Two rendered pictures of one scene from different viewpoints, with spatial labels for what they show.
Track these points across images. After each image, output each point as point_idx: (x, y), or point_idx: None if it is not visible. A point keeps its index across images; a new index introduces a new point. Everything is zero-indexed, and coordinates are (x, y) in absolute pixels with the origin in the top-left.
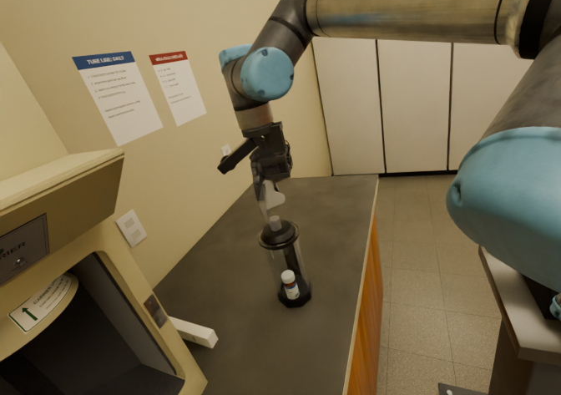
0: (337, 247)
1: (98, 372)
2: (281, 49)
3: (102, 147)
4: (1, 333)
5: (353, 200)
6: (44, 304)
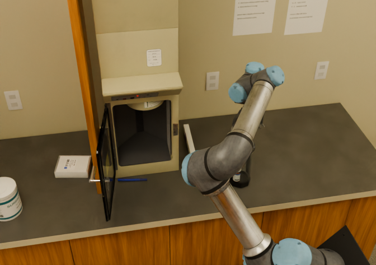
0: (287, 187)
1: (154, 131)
2: (245, 88)
3: (223, 33)
4: (140, 103)
5: (347, 180)
6: (151, 103)
